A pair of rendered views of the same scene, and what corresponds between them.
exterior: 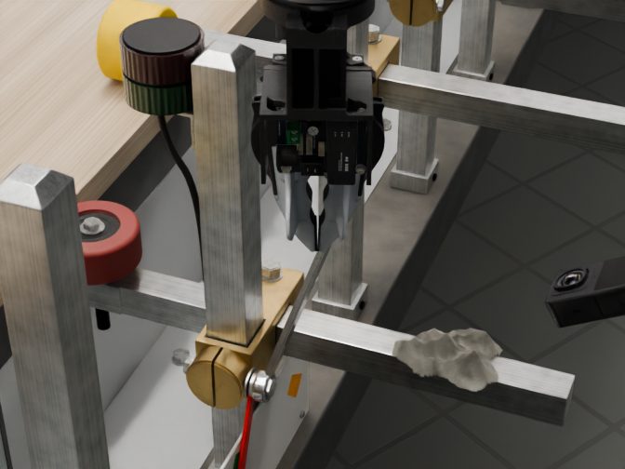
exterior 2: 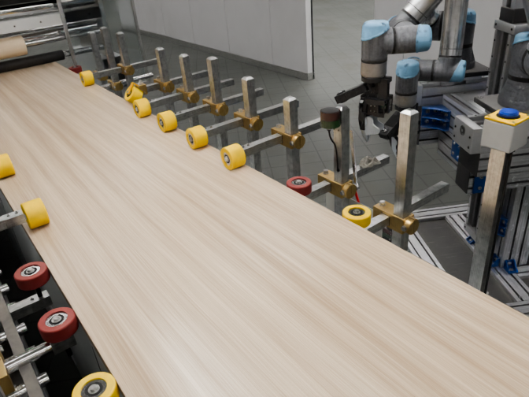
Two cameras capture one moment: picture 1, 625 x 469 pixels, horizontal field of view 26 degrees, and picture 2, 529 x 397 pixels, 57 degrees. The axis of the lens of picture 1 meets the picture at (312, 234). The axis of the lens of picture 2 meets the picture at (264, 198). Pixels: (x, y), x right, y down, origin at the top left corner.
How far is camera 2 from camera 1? 139 cm
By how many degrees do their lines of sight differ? 46
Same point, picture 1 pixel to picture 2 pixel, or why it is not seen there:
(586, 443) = not seen: hidden behind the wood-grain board
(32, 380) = (409, 158)
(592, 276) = (387, 127)
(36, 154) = (255, 185)
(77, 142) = (256, 179)
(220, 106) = (346, 118)
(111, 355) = not seen: hidden behind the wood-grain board
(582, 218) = not seen: hidden behind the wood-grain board
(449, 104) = (307, 129)
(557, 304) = (388, 134)
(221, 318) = (344, 176)
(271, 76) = (370, 98)
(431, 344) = (365, 161)
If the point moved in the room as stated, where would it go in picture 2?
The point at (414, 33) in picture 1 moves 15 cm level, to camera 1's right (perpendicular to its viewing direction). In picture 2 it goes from (254, 134) to (274, 121)
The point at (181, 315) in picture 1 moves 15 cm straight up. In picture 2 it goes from (323, 191) to (321, 149)
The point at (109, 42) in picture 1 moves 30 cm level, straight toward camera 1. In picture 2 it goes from (235, 156) to (322, 165)
